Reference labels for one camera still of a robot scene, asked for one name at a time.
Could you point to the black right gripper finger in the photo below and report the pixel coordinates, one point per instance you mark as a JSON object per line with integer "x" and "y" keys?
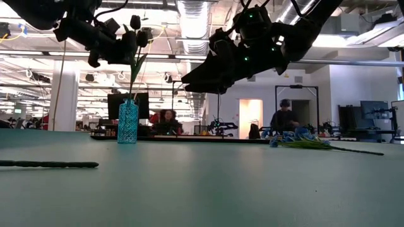
{"x": 214, "y": 72}
{"x": 208, "y": 89}

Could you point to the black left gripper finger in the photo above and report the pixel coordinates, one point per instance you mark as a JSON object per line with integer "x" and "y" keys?
{"x": 131, "y": 39}
{"x": 129, "y": 56}

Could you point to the blue textured glass vase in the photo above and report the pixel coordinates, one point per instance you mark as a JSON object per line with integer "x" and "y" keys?
{"x": 127, "y": 123}

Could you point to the blue artificial flower bunch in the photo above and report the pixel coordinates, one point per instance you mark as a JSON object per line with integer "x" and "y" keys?
{"x": 303, "y": 143}
{"x": 47, "y": 164}

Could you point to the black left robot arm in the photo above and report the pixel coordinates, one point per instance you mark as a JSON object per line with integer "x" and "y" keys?
{"x": 38, "y": 12}

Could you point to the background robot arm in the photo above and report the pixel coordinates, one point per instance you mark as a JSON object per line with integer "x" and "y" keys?
{"x": 221, "y": 126}

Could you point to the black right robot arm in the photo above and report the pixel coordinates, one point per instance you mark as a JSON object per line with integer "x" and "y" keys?
{"x": 303, "y": 25}

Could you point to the ceiling light strip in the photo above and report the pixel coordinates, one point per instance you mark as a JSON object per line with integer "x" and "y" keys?
{"x": 158, "y": 56}
{"x": 23, "y": 53}
{"x": 189, "y": 58}
{"x": 69, "y": 54}

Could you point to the orange lit doorway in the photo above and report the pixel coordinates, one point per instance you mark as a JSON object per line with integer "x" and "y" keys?
{"x": 251, "y": 113}

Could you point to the person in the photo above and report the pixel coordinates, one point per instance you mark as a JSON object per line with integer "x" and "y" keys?
{"x": 168, "y": 123}
{"x": 284, "y": 118}

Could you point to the black monitor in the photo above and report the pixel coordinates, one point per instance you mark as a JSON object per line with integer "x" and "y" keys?
{"x": 113, "y": 107}

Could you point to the black bag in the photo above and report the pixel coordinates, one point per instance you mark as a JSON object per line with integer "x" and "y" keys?
{"x": 254, "y": 130}

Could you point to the white pillar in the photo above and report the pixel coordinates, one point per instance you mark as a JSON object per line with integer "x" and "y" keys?
{"x": 64, "y": 94}

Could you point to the grey ceiling air unit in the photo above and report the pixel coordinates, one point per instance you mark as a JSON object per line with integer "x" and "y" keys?
{"x": 344, "y": 23}

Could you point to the green table mat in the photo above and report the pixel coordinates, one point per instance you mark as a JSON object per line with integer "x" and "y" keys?
{"x": 189, "y": 189}

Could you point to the black cabinet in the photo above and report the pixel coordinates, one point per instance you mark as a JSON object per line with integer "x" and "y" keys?
{"x": 347, "y": 116}

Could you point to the green exit sign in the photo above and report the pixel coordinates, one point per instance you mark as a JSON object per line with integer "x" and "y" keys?
{"x": 18, "y": 111}

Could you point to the dark desk monitor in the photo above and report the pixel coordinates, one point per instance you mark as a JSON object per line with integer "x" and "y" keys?
{"x": 374, "y": 108}

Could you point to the white board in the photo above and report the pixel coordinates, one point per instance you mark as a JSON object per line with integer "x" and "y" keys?
{"x": 398, "y": 113}

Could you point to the black metal frame stand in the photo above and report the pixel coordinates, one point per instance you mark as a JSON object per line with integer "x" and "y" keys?
{"x": 296, "y": 86}
{"x": 172, "y": 104}

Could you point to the silver round ventilation duct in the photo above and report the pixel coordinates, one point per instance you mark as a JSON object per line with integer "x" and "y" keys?
{"x": 194, "y": 28}

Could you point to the black aluminium table frame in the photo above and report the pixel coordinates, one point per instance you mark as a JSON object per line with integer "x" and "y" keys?
{"x": 205, "y": 140}

